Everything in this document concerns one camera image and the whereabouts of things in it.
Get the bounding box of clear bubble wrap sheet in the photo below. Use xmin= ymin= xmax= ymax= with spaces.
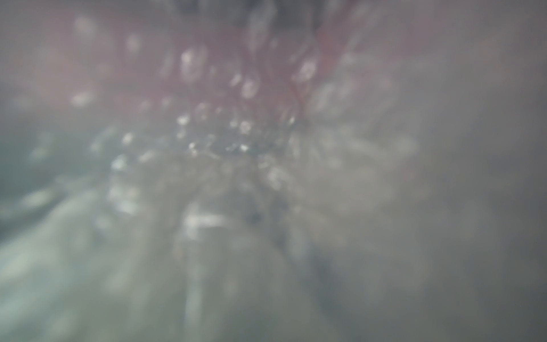
xmin=1 ymin=1 xmax=546 ymax=341

